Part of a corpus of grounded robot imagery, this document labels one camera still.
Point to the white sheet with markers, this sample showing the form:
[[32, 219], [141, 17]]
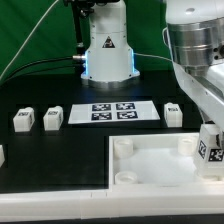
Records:
[[113, 112]]

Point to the white block left edge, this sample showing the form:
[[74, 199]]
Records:
[[2, 157]]

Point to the white square tabletop tray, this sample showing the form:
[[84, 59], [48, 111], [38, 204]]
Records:
[[159, 161]]

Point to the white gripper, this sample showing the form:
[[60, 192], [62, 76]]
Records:
[[208, 101]]

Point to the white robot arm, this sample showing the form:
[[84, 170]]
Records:
[[194, 34]]

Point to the white front fence rail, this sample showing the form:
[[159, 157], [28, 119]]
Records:
[[120, 201]]

